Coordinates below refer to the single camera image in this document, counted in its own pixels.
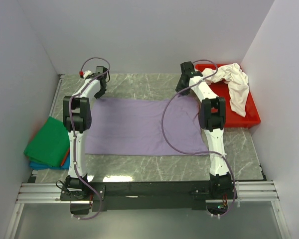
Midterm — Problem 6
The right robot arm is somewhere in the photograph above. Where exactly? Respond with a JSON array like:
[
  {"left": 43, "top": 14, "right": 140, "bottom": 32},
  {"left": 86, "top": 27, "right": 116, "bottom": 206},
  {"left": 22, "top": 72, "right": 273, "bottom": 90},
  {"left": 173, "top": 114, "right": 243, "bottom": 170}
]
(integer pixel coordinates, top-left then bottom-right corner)
[{"left": 175, "top": 61, "right": 230, "bottom": 178}]

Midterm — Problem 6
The red plastic bin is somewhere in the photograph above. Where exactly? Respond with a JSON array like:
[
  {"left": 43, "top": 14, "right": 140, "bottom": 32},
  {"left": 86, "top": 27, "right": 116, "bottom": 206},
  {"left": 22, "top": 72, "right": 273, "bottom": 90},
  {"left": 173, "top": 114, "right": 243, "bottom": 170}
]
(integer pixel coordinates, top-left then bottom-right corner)
[{"left": 194, "top": 63, "right": 262, "bottom": 129}]

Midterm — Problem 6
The black base beam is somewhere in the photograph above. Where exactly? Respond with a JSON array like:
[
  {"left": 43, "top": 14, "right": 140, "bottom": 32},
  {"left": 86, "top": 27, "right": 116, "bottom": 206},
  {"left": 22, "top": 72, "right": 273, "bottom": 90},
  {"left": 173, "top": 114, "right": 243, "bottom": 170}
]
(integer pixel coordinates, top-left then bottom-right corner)
[{"left": 60, "top": 181, "right": 237, "bottom": 212}]

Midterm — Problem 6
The purple t-shirt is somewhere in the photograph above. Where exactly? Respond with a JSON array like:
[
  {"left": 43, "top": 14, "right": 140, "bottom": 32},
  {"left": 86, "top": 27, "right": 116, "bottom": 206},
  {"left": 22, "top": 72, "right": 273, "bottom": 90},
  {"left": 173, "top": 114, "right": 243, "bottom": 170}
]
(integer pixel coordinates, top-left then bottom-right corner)
[{"left": 85, "top": 96, "right": 207, "bottom": 156}]

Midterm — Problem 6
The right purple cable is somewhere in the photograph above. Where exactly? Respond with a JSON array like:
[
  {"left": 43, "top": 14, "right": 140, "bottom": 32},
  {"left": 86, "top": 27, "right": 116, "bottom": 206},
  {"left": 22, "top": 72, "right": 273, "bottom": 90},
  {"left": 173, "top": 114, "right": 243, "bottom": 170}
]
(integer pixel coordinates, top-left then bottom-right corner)
[{"left": 161, "top": 59, "right": 238, "bottom": 218}]

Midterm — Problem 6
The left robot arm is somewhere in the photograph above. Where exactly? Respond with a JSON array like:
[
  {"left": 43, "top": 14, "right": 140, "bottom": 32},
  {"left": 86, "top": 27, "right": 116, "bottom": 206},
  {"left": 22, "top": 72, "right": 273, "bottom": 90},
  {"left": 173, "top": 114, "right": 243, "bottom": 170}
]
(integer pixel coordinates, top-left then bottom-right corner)
[{"left": 63, "top": 66, "right": 110, "bottom": 178}]

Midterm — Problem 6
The green folded t-shirt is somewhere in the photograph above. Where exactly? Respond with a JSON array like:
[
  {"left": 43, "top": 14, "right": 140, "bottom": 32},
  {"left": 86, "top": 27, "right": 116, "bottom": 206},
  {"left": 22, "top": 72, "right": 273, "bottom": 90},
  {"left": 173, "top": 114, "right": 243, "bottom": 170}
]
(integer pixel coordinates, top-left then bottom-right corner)
[{"left": 23, "top": 117, "right": 70, "bottom": 167}]

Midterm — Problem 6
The aluminium rail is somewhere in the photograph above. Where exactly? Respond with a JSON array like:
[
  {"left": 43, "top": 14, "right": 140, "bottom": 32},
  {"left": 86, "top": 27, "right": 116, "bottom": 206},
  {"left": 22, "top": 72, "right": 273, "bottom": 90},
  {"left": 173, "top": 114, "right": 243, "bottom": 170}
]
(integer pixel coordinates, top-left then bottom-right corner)
[{"left": 16, "top": 181, "right": 280, "bottom": 204}]

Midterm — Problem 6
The blue folded t-shirt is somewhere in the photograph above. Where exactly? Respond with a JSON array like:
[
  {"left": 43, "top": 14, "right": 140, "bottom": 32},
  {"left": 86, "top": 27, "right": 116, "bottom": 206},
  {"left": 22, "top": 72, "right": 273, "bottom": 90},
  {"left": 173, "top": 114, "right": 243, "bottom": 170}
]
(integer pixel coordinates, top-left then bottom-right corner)
[{"left": 29, "top": 154, "right": 70, "bottom": 171}]

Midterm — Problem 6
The white t-shirt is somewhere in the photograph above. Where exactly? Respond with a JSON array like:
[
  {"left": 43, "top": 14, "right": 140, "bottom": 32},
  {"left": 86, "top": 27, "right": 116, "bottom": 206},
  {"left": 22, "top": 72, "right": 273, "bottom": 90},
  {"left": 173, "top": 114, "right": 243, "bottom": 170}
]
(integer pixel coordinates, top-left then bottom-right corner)
[{"left": 202, "top": 63, "right": 250, "bottom": 117}]

